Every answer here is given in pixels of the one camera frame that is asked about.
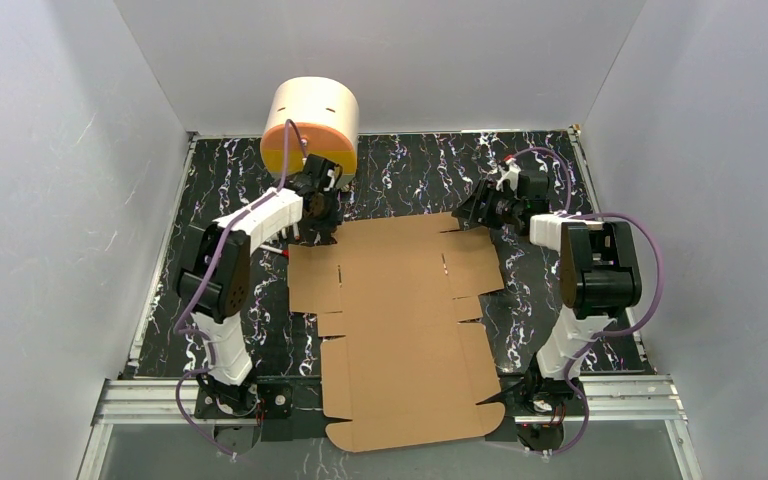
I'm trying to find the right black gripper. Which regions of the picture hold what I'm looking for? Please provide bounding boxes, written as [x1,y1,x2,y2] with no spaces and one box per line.
[450,179,523,230]

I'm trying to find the round white drawer cabinet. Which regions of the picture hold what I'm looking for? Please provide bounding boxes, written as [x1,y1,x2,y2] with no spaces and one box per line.
[260,76,359,189]

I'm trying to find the brown cardboard box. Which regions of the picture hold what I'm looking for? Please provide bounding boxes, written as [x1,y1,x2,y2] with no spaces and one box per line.
[288,213,505,453]

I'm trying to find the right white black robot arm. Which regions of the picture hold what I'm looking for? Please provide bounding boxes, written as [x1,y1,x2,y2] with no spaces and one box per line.
[452,168,642,414]

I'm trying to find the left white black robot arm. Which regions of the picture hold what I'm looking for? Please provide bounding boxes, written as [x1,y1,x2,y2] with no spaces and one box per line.
[173,154,344,416]

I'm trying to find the white marker red cap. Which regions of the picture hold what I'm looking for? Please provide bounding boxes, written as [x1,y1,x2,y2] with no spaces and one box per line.
[259,244,289,258]

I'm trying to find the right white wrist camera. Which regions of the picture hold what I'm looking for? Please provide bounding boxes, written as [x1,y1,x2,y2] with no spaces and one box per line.
[496,155,521,194]

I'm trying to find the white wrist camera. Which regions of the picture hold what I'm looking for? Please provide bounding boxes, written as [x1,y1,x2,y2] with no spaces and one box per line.
[320,164,343,191]
[496,155,521,194]

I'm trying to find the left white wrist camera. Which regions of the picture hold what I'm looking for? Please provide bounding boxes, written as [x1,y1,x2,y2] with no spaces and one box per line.
[320,164,343,191]

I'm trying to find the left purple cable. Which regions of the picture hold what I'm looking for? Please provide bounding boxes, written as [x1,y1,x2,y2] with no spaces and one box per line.
[173,119,309,458]

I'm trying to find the purple cable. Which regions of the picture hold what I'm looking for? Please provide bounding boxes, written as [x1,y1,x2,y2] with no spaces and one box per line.
[509,146,667,457]
[173,119,309,458]

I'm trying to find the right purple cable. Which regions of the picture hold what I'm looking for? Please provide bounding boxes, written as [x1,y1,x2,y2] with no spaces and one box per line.
[509,146,667,457]

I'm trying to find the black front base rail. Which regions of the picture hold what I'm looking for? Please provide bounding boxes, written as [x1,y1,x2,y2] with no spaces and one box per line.
[95,374,690,444]

